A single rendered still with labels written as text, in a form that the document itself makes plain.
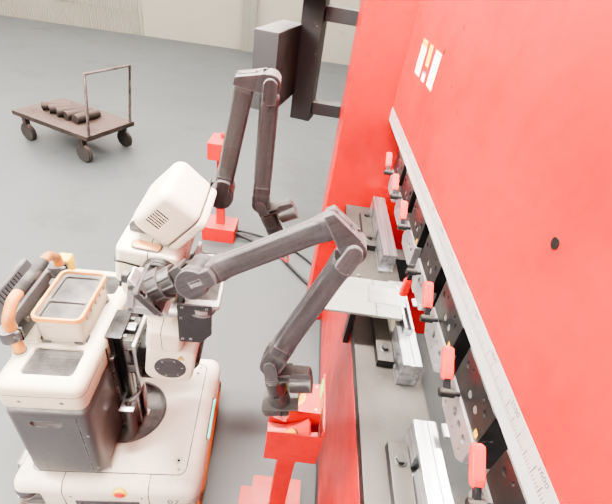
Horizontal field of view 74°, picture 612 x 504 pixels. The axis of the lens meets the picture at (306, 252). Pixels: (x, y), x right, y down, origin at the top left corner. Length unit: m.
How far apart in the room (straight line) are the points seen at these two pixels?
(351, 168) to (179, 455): 1.47
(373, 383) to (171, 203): 0.79
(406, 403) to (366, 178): 1.18
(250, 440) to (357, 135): 1.54
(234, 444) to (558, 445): 1.69
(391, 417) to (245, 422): 1.08
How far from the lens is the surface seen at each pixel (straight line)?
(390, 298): 1.42
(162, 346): 1.41
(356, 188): 2.12
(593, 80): 0.70
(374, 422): 1.25
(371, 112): 1.98
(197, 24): 10.26
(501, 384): 0.76
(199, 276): 0.96
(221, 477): 2.09
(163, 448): 1.85
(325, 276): 0.93
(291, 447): 1.32
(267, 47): 2.09
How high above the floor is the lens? 1.90
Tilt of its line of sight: 36 degrees down
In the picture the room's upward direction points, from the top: 10 degrees clockwise
